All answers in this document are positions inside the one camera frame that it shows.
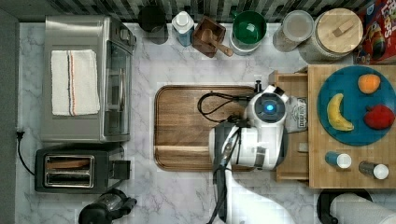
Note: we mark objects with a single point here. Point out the grey shaker white cap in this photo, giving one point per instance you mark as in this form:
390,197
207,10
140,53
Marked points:
376,170

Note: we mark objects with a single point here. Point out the wooden drawer with black handle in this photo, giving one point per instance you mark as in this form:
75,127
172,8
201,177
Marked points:
294,84

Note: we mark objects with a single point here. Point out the yellow banana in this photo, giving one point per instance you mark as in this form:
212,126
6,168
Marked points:
335,117

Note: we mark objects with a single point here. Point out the white paper towel roll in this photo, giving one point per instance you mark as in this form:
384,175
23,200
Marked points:
350,208

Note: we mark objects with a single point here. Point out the wooden drawer cabinet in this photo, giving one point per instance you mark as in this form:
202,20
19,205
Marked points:
362,158

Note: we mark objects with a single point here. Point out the white striped folded towel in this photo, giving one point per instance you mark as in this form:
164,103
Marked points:
74,84

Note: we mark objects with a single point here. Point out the glass jar of grains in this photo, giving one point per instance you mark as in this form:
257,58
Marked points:
296,27

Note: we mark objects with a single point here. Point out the blue shaker white cap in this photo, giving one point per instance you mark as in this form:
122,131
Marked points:
340,160

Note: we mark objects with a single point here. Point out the small wooden block in drawer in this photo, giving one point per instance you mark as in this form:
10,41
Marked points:
303,147

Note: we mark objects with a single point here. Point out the black paper towel holder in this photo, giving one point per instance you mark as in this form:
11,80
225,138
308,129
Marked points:
326,197

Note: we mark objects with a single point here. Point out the glass jar wooden lid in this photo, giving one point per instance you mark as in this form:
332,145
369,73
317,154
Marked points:
337,32

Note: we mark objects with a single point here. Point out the red apple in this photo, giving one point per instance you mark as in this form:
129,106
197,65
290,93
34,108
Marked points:
378,117

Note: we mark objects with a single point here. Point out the dark wooden utensil box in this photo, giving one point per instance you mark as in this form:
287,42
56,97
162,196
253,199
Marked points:
198,43

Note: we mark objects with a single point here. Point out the wooden pestle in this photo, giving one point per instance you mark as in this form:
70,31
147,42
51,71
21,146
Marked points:
207,36

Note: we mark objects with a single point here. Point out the wooden cutting board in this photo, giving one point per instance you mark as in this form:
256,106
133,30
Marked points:
181,131

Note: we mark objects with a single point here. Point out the wooden toast slice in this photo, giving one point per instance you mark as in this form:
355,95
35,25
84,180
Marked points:
75,164

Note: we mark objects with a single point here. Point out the green mug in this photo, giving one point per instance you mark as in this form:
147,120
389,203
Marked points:
249,28

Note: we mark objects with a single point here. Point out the silver toaster oven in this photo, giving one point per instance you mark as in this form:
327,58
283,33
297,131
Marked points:
113,44

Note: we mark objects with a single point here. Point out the black two-slot toaster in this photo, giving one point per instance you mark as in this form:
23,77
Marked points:
107,168

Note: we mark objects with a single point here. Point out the orange fruit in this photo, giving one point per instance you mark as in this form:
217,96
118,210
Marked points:
369,83

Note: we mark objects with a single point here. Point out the white bowl under mug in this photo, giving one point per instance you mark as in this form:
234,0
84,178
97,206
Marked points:
246,48

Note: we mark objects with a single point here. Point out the black round pot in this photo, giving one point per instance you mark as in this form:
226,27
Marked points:
151,19

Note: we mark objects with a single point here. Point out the blue bottle white cap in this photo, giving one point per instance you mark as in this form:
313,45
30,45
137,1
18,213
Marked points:
183,27

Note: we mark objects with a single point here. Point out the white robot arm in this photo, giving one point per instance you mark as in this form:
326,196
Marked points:
256,141

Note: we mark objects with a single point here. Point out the red cereal box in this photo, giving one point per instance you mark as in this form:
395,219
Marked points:
378,45

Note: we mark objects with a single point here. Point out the bagged bread in drawer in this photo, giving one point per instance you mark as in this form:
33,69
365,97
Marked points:
296,119

